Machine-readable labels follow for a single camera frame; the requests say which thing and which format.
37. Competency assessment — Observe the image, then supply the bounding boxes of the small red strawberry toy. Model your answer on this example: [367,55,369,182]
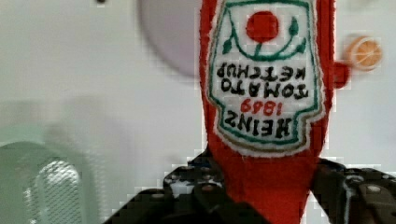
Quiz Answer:
[332,62,350,89]

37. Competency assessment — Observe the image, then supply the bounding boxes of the red plush ketchup bottle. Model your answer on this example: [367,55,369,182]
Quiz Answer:
[200,0,335,224]

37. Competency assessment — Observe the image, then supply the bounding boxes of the green oval strainer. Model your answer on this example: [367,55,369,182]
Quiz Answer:
[0,142,100,224]

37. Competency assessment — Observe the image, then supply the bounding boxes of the orange slice toy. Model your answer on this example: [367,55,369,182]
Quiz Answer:
[346,36,383,71]

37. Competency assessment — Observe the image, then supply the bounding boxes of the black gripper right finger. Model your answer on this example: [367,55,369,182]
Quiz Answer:
[311,159,396,224]

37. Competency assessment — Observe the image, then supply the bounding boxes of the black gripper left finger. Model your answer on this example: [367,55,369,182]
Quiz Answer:
[103,149,268,224]

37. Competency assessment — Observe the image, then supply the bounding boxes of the round lilac plate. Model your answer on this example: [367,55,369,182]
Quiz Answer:
[138,0,202,78]

